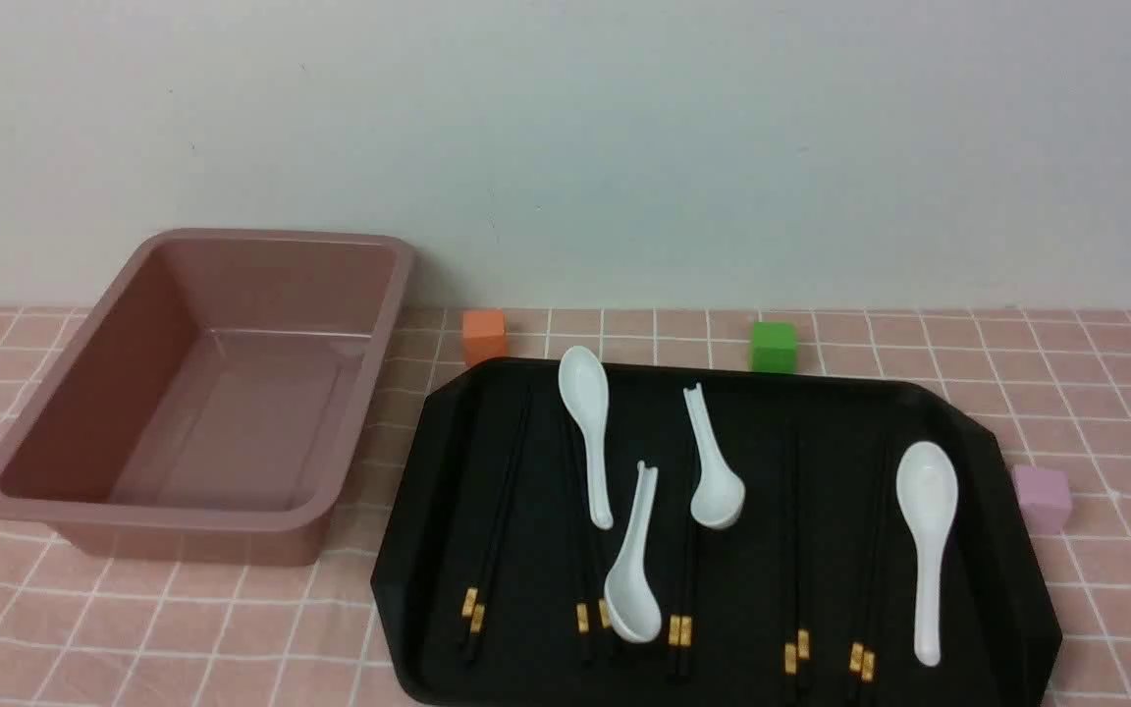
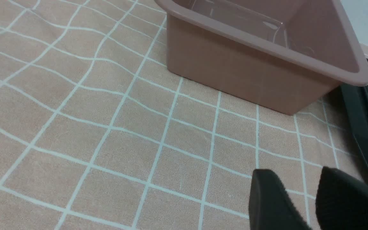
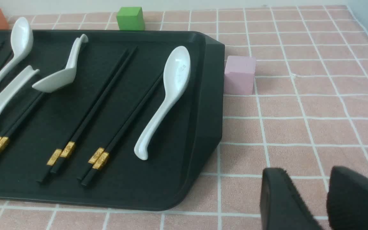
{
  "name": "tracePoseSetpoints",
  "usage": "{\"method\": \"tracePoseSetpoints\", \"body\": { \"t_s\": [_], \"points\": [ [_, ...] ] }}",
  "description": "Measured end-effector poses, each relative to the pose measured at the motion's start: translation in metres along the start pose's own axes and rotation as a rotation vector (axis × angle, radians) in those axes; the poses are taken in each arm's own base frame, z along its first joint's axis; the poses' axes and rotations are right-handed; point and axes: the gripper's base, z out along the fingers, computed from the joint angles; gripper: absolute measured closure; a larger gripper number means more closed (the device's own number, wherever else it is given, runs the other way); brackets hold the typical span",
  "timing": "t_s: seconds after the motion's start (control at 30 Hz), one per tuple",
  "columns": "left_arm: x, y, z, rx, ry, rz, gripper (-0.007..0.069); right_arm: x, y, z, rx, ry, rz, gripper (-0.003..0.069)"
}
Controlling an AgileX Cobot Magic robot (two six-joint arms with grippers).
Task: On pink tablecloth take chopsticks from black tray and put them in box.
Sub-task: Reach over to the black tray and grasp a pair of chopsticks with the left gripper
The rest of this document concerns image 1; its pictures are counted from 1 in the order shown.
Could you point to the white ceramic spoon far left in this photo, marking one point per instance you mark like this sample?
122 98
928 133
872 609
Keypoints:
584 389

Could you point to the white ceramic spoon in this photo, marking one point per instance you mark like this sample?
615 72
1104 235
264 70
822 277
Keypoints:
634 612
717 501
926 488
584 389

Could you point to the orange cube block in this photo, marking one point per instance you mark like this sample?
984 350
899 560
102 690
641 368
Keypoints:
483 335

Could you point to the black chopstick gold band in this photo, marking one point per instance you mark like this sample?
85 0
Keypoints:
676 618
477 619
790 551
681 665
867 570
575 538
468 601
804 567
864 686
601 629

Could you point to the green cube block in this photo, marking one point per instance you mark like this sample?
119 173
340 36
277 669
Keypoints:
773 347

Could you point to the white ceramic spoon middle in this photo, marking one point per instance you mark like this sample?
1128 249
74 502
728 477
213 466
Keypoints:
717 501

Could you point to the black plastic tray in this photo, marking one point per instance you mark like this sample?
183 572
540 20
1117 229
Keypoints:
473 582

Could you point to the white ceramic spoon front centre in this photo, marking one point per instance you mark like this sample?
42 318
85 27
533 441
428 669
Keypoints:
634 612

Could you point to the pink plastic bin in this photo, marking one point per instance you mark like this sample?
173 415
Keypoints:
209 407

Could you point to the white ceramic spoon right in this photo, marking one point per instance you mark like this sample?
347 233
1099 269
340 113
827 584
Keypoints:
926 488

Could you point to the pink cube block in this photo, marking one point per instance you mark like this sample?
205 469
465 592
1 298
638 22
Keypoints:
1044 498

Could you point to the pink checkered tablecloth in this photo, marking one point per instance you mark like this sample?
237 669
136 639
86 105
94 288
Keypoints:
1054 386

